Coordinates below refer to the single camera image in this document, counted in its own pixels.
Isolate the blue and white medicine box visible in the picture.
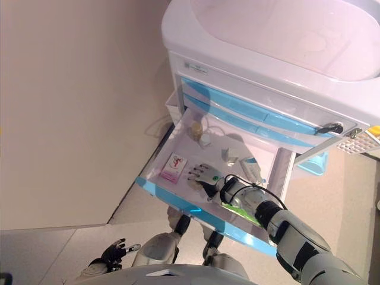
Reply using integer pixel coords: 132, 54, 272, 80
238, 156, 268, 184

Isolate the white pill bottle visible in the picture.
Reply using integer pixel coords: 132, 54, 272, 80
198, 132, 213, 148

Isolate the white medical cart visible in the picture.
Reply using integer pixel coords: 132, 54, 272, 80
161, 0, 380, 200

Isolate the white perforated basket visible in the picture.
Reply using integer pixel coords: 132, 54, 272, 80
336, 128, 378, 156

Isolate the green and white medicine box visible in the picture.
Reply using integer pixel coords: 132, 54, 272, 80
220, 201, 264, 229

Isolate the grey left robot leg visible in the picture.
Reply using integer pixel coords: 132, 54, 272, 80
132, 207, 191, 268

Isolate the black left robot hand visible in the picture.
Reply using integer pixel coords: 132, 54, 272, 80
100, 237, 143, 271

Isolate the light blue waste bin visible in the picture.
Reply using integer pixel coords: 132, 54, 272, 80
296, 150, 330, 176

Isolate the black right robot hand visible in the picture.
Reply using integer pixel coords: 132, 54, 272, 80
186, 162, 229, 203

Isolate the white power cord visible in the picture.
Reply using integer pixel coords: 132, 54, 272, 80
144, 114, 176, 139

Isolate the yellow sharps container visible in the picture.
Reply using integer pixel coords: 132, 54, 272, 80
365, 118, 380, 138

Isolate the blue fronted cart drawer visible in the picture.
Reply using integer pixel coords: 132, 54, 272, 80
135, 107, 297, 258
177, 75, 335, 140
180, 92, 317, 148

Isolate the grey right robot leg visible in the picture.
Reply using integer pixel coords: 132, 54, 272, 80
201, 225, 250, 278

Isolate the grey robot torso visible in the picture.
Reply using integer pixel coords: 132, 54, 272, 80
66, 263, 252, 285

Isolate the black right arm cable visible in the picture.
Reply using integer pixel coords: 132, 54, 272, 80
224, 174, 288, 212

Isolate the glass jar of yellow pills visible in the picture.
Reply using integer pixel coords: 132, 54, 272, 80
189, 119, 206, 141

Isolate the grey robot leg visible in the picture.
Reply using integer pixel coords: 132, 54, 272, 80
132, 207, 191, 268
201, 225, 250, 278

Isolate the small white open box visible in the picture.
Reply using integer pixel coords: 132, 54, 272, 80
220, 146, 243, 166

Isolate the black cart lock key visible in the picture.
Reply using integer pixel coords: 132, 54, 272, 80
315, 121, 345, 137

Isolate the pink medicine box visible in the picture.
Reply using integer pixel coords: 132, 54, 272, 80
158, 152, 189, 185

